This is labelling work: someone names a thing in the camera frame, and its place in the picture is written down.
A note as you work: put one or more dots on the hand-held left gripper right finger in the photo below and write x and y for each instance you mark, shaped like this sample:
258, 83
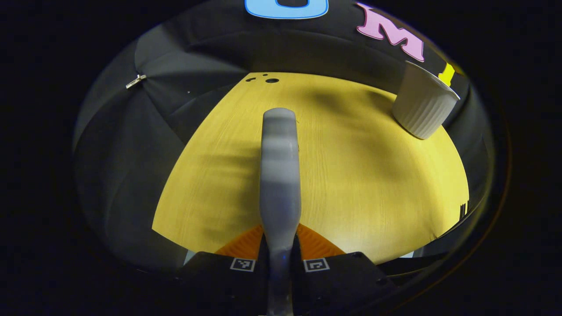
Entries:
347, 281

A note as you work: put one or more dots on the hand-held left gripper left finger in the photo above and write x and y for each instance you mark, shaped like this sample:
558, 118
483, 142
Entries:
210, 281

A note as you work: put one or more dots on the ribbed grey garbage bin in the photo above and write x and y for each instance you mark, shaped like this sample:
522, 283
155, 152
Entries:
421, 107

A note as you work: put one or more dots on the black backdrop cloth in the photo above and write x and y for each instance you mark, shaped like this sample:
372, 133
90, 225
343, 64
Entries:
131, 153

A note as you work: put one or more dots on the silver cloth clip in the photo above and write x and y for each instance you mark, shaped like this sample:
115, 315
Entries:
136, 81

